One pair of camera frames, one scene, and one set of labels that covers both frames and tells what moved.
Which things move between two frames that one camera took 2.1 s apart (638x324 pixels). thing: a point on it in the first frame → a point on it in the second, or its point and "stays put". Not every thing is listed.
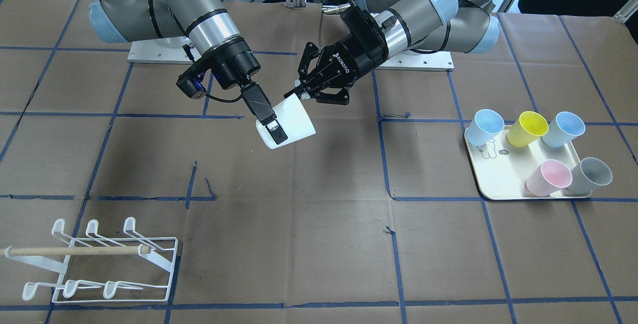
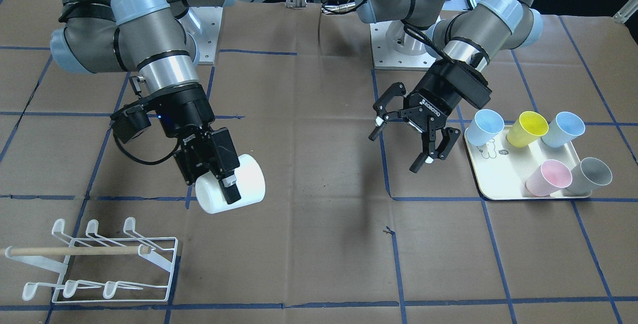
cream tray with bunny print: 502,170 stays put
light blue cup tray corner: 565,126 stays put
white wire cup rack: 148,277 stays put
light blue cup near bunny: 485,125 stays put
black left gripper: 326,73 → 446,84
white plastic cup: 293,117 → 250,182
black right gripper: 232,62 → 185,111
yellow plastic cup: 527,129 stays put
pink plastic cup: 550,177 stays put
